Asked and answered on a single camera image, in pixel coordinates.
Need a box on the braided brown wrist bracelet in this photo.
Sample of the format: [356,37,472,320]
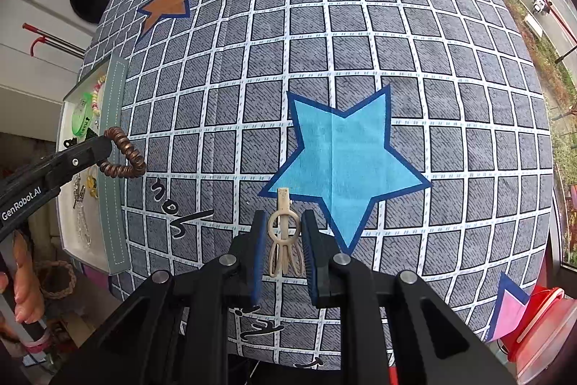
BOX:
[34,259,78,300]

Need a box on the grey checked star bedsheet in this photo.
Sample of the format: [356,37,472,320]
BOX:
[82,0,552,342]

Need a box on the silver chain with clasp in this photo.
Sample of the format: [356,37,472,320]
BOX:
[71,172,94,250]

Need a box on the brown spiral hair tie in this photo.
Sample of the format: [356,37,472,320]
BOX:
[96,126,148,180]

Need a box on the small black claw clip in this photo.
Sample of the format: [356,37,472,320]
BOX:
[63,137,78,149]

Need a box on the left hand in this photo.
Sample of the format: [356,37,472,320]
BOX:
[13,231,45,324]

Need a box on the green jewelry tray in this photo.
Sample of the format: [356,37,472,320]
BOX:
[56,55,130,275]

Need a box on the red handled metal rod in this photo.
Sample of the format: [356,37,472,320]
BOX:
[22,22,85,58]

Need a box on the red plastic container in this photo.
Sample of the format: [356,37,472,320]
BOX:
[499,285,576,384]

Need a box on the beige claw hair clip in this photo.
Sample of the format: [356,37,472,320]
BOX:
[267,188,305,277]

